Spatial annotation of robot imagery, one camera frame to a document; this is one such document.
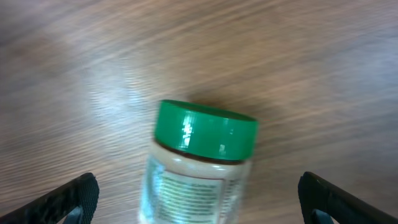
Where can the green lid jar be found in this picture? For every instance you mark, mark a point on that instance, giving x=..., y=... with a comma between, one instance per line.
x=198, y=165

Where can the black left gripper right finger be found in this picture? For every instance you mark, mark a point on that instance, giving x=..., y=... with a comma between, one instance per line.
x=323, y=202

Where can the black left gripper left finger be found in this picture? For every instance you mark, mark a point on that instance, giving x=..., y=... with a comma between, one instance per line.
x=74, y=202

